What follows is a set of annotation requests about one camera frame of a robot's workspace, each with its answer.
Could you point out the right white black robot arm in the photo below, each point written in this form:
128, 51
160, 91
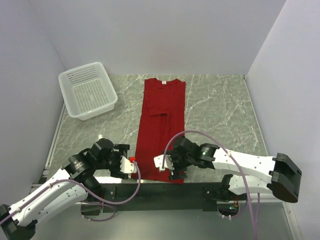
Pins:
277, 175

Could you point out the red t shirt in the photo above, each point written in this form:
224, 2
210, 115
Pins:
162, 117

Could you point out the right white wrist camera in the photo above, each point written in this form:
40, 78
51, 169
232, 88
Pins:
163, 162

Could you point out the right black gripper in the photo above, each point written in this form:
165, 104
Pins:
173, 153

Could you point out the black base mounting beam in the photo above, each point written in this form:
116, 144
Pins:
168, 196

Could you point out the white plastic perforated basket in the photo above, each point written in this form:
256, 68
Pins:
87, 91

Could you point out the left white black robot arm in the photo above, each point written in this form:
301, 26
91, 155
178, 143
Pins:
91, 185

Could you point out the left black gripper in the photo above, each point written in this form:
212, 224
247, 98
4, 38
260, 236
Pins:
123, 149

